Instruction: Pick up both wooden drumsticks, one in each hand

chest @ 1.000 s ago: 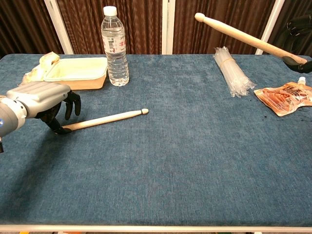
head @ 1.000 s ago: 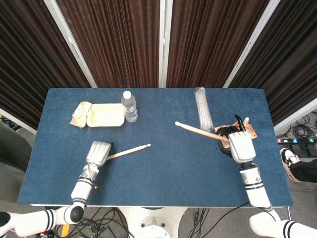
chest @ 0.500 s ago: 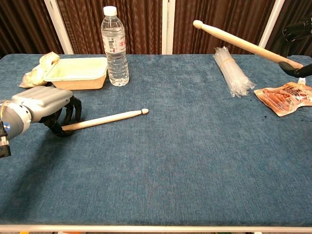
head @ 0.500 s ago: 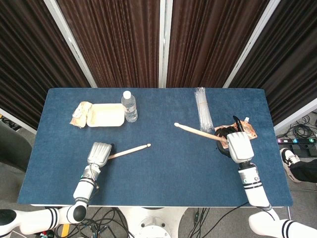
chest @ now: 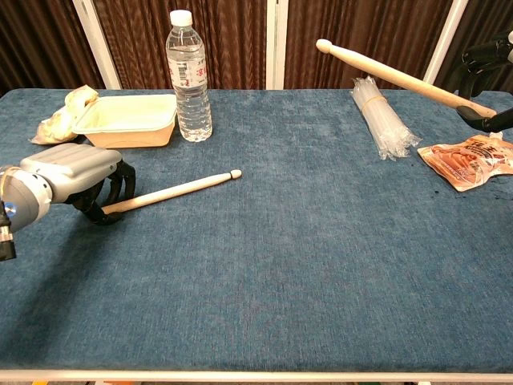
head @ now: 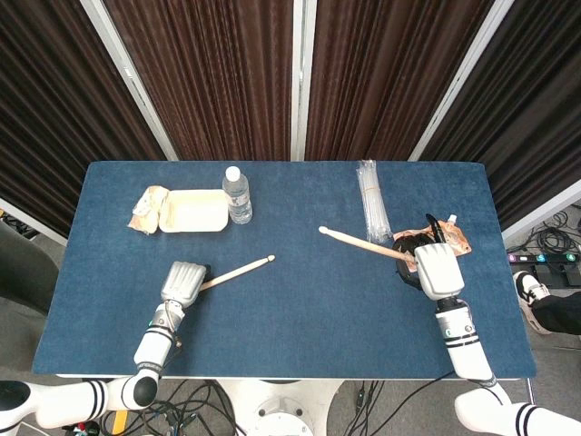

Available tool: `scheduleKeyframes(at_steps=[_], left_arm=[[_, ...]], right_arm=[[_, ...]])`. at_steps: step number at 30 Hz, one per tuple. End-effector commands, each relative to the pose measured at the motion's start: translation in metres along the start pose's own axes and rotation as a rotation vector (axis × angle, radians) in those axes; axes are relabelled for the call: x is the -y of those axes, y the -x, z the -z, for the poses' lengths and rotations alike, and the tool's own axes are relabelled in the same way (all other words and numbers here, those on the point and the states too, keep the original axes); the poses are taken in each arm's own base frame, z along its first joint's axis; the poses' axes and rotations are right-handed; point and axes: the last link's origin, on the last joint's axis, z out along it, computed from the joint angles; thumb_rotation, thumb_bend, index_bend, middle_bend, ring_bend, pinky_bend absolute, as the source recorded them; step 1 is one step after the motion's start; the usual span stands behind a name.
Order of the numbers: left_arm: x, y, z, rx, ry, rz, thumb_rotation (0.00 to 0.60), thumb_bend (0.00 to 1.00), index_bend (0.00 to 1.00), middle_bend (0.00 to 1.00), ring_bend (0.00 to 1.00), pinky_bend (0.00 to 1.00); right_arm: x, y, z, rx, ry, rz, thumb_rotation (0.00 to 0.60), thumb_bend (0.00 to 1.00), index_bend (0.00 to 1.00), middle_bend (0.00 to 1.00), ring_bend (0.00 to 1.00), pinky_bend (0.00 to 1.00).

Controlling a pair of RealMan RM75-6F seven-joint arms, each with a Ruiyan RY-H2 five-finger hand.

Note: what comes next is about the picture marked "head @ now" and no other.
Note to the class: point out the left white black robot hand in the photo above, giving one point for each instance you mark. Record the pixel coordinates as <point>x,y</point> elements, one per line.
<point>184,284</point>

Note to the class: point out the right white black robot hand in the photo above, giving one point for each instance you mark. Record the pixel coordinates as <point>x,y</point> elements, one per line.
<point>438,270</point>

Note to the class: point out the pale wooden drumstick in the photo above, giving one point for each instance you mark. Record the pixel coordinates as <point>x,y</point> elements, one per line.
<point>240,271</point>
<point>358,242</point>

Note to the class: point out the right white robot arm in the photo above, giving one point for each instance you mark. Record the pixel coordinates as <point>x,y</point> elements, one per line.
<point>463,345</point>

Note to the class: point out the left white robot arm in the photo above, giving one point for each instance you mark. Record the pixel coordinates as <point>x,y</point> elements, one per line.
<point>154,349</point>

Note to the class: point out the orange spout drink pouch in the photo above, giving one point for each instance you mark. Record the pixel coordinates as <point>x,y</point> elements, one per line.
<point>459,240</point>

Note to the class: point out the cream takeaway food tray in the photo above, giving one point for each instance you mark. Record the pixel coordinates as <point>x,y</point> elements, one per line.
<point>195,211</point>

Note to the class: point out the plastic wrapped bread bag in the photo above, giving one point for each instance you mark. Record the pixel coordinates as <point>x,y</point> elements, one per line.
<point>145,209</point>

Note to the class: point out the white black sneaker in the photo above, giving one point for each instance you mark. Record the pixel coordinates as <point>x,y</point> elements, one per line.
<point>528,295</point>

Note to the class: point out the bundle of clear wrapped straws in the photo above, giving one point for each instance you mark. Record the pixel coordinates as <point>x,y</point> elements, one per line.
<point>372,200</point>

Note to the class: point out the clear plastic water bottle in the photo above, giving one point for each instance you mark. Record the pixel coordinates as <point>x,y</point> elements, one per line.
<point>238,200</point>

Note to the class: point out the black foot pedal unit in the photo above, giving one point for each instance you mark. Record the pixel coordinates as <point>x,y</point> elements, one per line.
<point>556,274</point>

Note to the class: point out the blue table cloth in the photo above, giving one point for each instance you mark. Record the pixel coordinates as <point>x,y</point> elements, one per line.
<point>295,327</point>

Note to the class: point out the black trouser leg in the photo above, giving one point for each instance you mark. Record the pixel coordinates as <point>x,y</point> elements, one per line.
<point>560,313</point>

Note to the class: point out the yellow floor tape strip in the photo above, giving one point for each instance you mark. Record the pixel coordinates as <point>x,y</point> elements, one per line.
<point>119,420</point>

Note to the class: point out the brown pleated partition panel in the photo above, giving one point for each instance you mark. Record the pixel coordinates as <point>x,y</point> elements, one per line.
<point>218,82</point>
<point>54,113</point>
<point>372,82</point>
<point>535,113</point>

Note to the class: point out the white partition base rail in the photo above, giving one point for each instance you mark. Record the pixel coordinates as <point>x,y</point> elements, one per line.
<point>32,222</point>
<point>544,209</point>

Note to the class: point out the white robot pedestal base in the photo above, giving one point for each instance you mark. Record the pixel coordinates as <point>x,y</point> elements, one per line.
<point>281,409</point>

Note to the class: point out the white partition post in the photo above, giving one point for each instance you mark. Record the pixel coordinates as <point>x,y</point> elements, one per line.
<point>302,82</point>
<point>459,82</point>
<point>131,82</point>

